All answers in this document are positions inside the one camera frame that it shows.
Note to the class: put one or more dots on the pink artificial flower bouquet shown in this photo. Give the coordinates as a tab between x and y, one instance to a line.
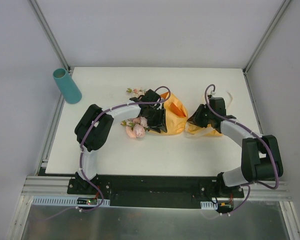
136	127

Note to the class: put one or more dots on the left white cable duct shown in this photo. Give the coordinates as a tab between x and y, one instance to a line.
85	202

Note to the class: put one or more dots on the right white cable duct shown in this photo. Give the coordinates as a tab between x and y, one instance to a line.
208	205

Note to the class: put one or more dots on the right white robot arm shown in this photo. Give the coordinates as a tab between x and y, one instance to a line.
261	160

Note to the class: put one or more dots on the teal cylindrical vase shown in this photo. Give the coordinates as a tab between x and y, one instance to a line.
67	86

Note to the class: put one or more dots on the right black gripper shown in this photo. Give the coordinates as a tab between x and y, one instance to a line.
198	116

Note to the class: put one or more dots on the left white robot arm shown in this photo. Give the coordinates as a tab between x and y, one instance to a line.
94	127

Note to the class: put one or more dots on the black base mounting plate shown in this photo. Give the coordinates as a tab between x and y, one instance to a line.
176	192

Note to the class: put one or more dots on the cream ribbon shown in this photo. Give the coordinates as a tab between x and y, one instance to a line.
217	104

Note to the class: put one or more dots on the white cable duct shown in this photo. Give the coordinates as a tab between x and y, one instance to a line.
208	205
85	202

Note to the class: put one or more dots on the orange wrapping paper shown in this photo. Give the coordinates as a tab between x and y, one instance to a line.
176	121

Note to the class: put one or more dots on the right aluminium frame post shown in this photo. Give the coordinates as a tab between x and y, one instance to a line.
285	4

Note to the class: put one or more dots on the aluminium front rail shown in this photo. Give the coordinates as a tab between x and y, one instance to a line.
45	186

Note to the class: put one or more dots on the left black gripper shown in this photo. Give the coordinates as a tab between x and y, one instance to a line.
159	119

